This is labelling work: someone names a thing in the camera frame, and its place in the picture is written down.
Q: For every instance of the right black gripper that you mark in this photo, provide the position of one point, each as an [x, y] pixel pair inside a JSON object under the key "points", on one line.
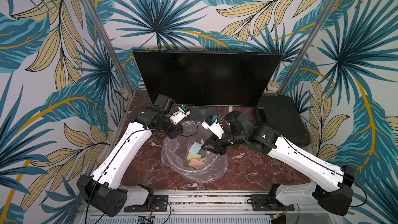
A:
{"points": [[218, 143]]}

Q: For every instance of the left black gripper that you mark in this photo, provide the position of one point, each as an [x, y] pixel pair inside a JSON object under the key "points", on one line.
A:
{"points": [[175, 131]]}

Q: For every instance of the blue sticky note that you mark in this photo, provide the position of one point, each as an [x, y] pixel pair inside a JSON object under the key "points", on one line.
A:
{"points": [[195, 148]]}

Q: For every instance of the pink sticky note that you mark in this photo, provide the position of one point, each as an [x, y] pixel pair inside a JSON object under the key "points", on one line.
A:
{"points": [[196, 164]]}

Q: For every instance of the yellow sticky note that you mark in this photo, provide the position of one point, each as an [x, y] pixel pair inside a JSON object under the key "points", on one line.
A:
{"points": [[192, 156]]}

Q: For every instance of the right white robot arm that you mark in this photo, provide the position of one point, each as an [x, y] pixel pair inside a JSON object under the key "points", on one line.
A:
{"points": [[330, 186]]}

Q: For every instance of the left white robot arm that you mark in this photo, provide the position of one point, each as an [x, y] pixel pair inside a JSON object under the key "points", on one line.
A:
{"points": [[102, 188]]}

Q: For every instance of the grey round monitor stand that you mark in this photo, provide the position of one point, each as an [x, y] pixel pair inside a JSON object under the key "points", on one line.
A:
{"points": [[200, 113]]}

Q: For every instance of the black computer monitor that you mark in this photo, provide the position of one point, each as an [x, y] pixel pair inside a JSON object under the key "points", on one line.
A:
{"points": [[212, 78]]}

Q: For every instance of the bin with clear plastic bag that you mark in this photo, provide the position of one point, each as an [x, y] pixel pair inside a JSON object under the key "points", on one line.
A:
{"points": [[185, 156]]}

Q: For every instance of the black plastic tool case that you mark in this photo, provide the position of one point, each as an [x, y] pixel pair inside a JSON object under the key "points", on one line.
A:
{"points": [[281, 113]]}

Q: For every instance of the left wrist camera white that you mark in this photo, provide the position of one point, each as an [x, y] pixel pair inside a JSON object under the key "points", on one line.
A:
{"points": [[178, 116]]}

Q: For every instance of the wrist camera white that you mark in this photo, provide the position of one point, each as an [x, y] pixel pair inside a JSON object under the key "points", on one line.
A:
{"points": [[214, 125], [178, 116]]}

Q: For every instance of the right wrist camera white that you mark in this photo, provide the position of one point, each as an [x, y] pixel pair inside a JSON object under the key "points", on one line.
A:
{"points": [[214, 125]]}

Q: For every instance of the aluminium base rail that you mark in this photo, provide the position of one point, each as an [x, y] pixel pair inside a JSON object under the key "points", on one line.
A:
{"points": [[210, 207]]}

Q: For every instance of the left aluminium frame post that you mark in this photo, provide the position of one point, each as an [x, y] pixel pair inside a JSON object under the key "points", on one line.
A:
{"points": [[98, 25]]}

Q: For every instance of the aluminium frame post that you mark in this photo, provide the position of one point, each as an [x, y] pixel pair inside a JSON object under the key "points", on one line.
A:
{"points": [[98, 25], [324, 15]]}

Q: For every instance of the right aluminium frame post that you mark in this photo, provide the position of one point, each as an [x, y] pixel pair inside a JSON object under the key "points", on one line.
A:
{"points": [[324, 15]]}

